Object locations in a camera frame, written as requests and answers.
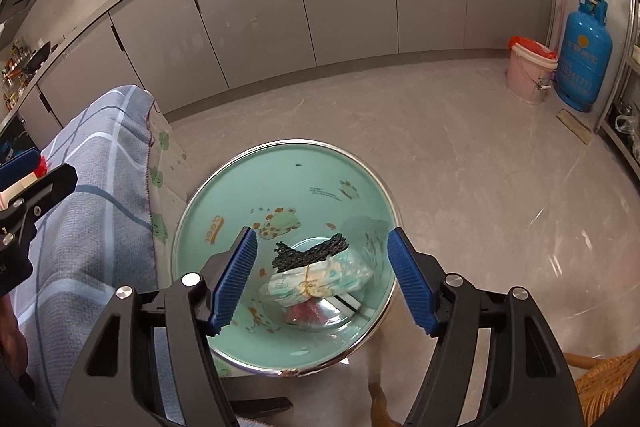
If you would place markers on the blue gas cylinder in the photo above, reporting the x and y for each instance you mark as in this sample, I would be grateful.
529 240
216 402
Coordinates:
585 57

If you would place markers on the red and cream wrapper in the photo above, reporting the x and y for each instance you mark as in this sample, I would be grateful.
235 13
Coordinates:
20 191

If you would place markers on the black wok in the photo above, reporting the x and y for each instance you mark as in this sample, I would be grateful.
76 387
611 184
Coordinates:
37 57

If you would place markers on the black mesh net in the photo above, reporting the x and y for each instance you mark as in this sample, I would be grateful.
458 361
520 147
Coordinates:
300 259

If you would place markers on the person's left forearm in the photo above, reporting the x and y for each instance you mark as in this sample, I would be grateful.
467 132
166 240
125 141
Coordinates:
9 337

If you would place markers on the pinkish red wrapper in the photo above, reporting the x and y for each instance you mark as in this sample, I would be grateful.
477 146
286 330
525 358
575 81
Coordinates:
305 311

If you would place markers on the metal shelf rack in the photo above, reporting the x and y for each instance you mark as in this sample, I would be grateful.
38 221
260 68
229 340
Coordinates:
617 82

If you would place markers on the pink plastic bucket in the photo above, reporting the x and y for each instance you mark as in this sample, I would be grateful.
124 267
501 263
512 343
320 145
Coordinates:
525 79

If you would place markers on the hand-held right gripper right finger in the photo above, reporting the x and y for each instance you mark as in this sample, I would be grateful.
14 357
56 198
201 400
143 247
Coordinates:
410 282

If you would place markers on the wicker chair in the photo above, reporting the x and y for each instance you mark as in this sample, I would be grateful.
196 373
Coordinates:
605 382

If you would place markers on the clear plastic wrapper bundle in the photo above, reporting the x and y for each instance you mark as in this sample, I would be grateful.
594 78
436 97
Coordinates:
340 277

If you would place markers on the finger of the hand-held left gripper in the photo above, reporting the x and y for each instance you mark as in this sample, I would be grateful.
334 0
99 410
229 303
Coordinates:
50 188
17 169

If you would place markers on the green enamel basin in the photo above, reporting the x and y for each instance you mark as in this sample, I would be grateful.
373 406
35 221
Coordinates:
300 187

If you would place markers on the spice rack with bottles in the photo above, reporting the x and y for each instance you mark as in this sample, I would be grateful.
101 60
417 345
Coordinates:
12 62

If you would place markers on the orange plastic bag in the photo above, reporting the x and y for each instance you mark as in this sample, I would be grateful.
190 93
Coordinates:
532 47

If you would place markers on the blue checked blanket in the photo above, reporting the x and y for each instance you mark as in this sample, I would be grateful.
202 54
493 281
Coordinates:
90 207

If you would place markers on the clear plastic bag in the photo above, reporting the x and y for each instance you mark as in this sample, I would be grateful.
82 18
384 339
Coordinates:
630 127

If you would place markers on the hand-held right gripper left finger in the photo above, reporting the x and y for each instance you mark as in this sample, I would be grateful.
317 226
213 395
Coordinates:
235 277

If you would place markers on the cardboard piece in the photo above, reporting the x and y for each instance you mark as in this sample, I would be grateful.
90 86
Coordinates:
575 127

